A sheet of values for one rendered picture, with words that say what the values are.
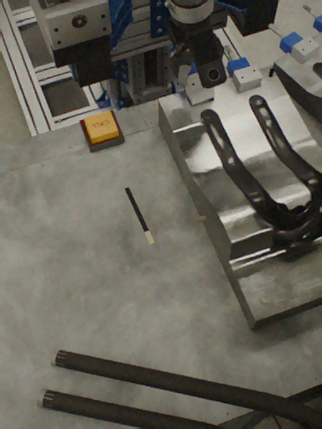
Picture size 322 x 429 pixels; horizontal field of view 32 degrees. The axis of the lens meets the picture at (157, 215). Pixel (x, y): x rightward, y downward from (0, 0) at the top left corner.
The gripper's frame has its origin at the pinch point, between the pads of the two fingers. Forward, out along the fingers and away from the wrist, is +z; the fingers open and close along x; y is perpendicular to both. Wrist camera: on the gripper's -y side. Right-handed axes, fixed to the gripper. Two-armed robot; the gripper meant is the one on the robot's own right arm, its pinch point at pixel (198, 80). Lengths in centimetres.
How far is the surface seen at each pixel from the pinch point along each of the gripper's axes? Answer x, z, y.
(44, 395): 47, -1, -47
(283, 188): -5.6, -1.6, -27.9
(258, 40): -54, 114, 72
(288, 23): -70, 117, 76
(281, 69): -20.4, 12.6, 2.2
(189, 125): 4.7, 4.0, -6.7
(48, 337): 45, 3, -37
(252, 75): -11.5, 4.3, -1.2
